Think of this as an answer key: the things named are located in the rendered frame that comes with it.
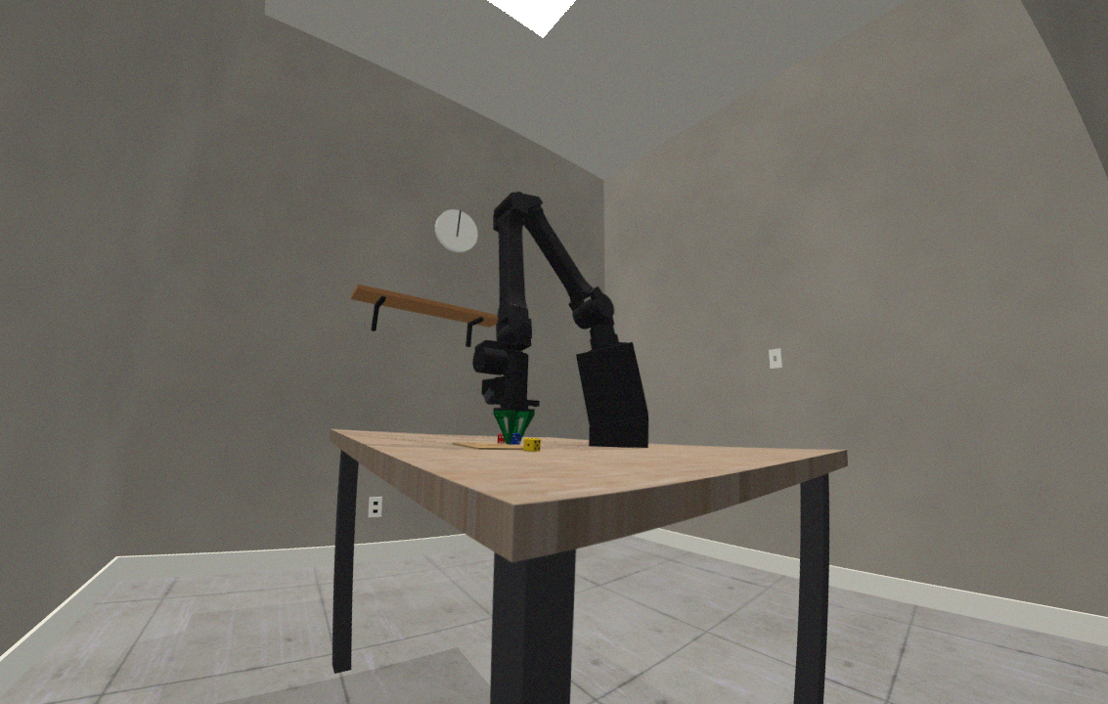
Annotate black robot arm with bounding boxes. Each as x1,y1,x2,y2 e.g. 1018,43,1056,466
472,192,628,379

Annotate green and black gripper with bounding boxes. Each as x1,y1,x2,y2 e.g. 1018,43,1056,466
489,374,540,443

